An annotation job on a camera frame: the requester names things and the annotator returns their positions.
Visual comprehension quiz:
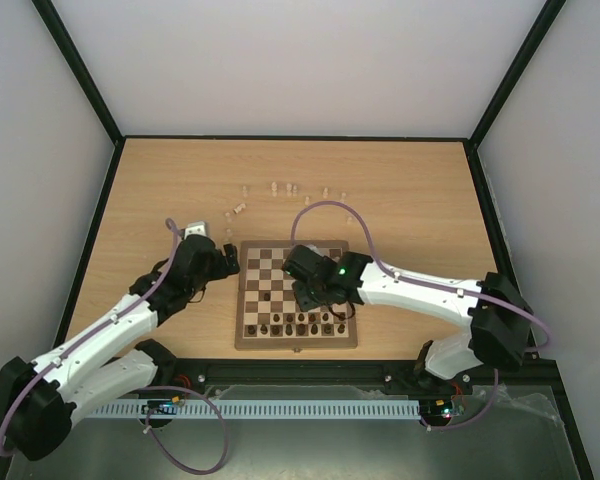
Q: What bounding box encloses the white slotted cable duct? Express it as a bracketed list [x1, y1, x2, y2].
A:
[89, 399, 421, 421]

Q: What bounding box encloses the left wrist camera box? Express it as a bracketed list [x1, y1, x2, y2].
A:
[182, 221, 209, 239]

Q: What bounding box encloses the black aluminium rail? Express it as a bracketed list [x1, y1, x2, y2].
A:
[175, 357, 561, 386]

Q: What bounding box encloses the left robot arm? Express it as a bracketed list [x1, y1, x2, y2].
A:
[0, 234, 240, 460]

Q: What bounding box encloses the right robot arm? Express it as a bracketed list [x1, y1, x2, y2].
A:
[282, 245, 532, 392]

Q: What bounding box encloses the wooden chess board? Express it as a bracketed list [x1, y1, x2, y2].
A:
[235, 240, 358, 351]

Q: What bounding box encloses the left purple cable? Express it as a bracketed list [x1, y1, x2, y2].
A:
[0, 217, 231, 474]

